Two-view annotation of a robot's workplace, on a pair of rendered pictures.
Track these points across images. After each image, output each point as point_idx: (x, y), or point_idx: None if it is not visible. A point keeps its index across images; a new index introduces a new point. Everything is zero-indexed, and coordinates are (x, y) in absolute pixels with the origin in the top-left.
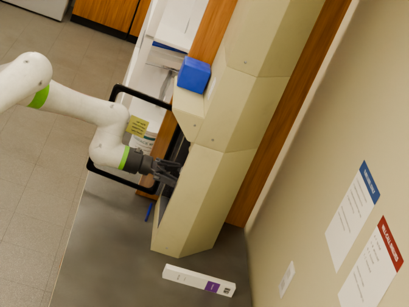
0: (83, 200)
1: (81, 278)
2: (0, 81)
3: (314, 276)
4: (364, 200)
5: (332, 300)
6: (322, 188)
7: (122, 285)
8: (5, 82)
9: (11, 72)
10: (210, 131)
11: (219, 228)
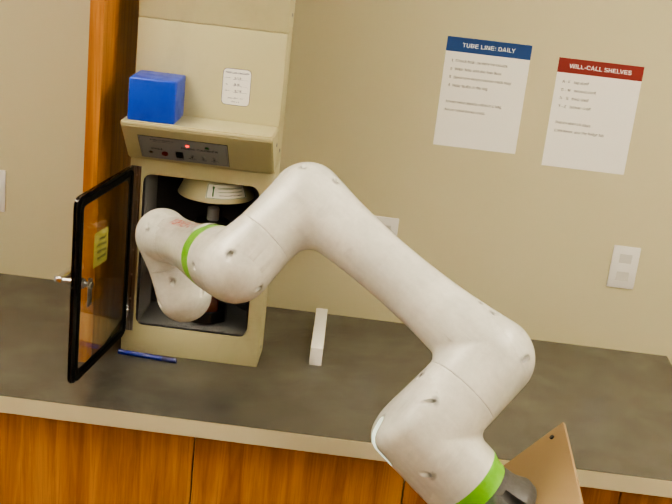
0: (145, 411)
1: (372, 425)
2: (380, 225)
3: (459, 188)
4: (500, 66)
5: (533, 176)
6: (358, 114)
7: (365, 396)
8: (379, 221)
9: (359, 206)
10: (279, 140)
11: None
